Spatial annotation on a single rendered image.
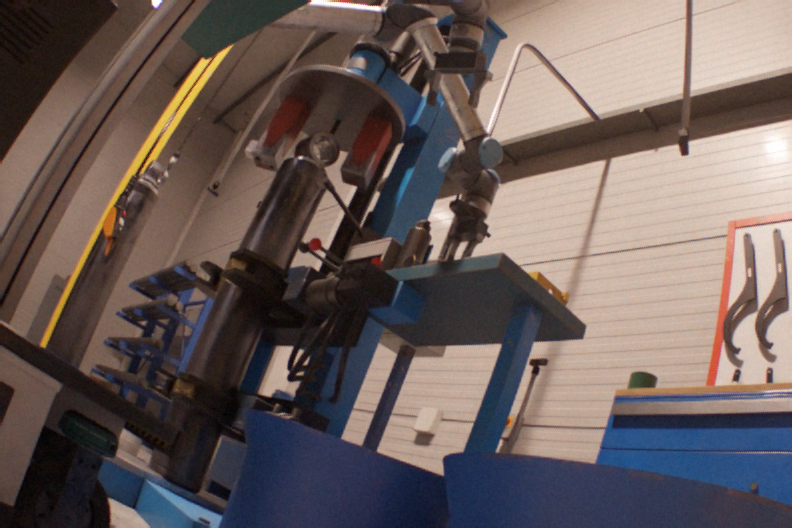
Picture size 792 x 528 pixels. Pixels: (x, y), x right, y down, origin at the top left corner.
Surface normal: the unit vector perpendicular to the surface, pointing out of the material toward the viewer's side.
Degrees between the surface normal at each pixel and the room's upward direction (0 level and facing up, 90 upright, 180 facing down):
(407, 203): 90
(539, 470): 117
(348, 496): 90
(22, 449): 90
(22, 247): 90
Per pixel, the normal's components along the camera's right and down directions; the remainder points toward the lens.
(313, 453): -0.35, -0.05
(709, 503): -0.13, 0.01
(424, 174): 0.64, -0.10
